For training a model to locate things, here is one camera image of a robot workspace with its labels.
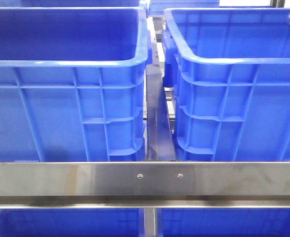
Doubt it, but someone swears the blue bin with buttons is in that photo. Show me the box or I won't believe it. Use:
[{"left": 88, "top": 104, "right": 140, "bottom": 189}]
[{"left": 0, "top": 7, "right": 152, "bottom": 162}]

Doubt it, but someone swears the blue bin at left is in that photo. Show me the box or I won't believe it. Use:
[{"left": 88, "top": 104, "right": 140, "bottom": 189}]
[{"left": 163, "top": 8, "right": 290, "bottom": 161}]

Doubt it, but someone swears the far blue crate top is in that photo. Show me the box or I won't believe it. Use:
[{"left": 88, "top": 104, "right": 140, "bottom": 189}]
[{"left": 149, "top": 0, "right": 220, "bottom": 16}]

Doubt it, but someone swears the blue bin lower right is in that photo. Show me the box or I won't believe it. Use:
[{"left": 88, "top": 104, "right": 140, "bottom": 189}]
[{"left": 158, "top": 208, "right": 290, "bottom": 237}]

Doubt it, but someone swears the blue bin lower left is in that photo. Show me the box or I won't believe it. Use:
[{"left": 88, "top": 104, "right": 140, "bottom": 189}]
[{"left": 0, "top": 209, "right": 145, "bottom": 237}]

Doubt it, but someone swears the right rail screw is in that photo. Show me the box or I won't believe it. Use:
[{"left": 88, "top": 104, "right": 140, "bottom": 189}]
[{"left": 177, "top": 173, "right": 183, "bottom": 179}]

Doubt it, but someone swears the rail screw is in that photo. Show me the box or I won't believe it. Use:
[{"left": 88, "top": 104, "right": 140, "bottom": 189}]
[
  {"left": 177, "top": 173, "right": 183, "bottom": 179},
  {"left": 137, "top": 173, "right": 143, "bottom": 179}
]

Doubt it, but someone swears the left rail screw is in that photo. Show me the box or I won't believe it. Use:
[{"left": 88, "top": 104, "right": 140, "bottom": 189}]
[{"left": 137, "top": 173, "right": 143, "bottom": 179}]

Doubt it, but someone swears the stainless steel shelf rail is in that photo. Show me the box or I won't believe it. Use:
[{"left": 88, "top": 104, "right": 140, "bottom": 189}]
[{"left": 0, "top": 161, "right": 290, "bottom": 209}]

